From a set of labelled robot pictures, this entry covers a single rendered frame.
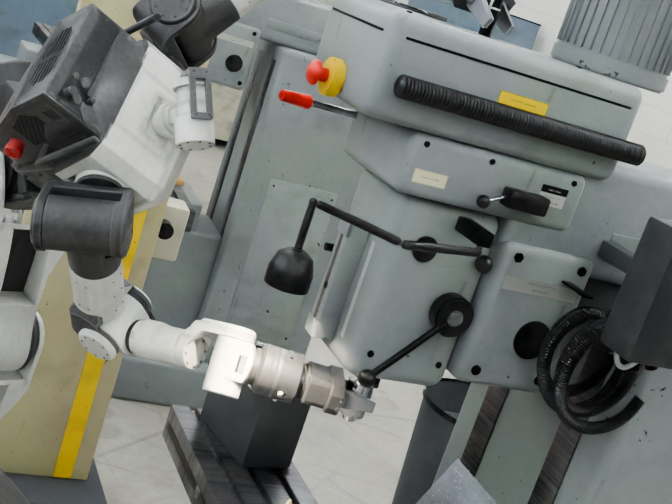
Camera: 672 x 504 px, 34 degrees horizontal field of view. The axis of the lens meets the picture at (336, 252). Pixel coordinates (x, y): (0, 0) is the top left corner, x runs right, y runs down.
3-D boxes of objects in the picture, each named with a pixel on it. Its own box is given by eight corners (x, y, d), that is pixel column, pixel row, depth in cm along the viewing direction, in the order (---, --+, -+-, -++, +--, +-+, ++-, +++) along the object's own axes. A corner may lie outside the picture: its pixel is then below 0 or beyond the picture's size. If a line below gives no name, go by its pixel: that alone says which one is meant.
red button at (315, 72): (308, 85, 164) (317, 60, 163) (300, 80, 168) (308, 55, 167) (328, 91, 166) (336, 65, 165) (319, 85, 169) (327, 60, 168)
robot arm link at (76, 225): (47, 275, 181) (38, 228, 170) (57, 232, 186) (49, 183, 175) (117, 282, 182) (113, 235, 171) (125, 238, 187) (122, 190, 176)
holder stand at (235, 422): (241, 467, 224) (269, 381, 219) (198, 415, 242) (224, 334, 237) (289, 468, 231) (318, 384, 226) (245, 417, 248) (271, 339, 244)
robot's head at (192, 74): (170, 129, 181) (184, 117, 174) (167, 80, 182) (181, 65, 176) (205, 131, 184) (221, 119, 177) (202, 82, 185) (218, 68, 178)
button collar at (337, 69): (326, 98, 165) (339, 60, 163) (313, 89, 170) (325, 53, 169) (338, 101, 166) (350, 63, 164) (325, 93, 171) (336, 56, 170)
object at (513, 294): (455, 384, 181) (509, 240, 174) (397, 325, 202) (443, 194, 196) (547, 398, 189) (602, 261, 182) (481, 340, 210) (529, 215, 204)
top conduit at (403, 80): (399, 99, 154) (407, 76, 153) (388, 93, 158) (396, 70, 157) (642, 168, 173) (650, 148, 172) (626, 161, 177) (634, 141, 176)
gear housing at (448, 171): (394, 193, 164) (416, 131, 162) (338, 151, 185) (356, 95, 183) (570, 236, 178) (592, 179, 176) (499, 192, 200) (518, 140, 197)
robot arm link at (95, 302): (61, 338, 200) (49, 271, 181) (102, 288, 207) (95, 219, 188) (114, 368, 197) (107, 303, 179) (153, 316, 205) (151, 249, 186)
